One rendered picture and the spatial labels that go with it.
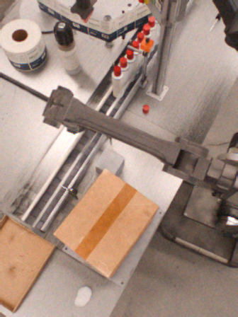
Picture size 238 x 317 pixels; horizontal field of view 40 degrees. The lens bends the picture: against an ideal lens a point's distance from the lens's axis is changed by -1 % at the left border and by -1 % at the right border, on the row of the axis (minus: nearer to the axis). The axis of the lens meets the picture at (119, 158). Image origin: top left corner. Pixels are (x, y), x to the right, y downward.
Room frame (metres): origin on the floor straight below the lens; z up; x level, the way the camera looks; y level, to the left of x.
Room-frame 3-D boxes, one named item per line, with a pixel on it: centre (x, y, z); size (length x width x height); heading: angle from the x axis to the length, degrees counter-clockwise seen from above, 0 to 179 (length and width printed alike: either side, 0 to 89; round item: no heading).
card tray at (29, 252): (0.08, 0.47, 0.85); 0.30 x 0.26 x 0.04; 148
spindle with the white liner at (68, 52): (1.00, 0.22, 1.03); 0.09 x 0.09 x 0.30
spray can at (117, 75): (0.84, -0.01, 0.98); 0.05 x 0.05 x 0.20
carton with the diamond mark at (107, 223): (0.19, 0.05, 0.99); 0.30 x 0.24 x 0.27; 141
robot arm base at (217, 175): (0.24, -0.27, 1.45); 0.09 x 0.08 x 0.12; 154
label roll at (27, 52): (1.10, 0.45, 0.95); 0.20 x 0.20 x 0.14
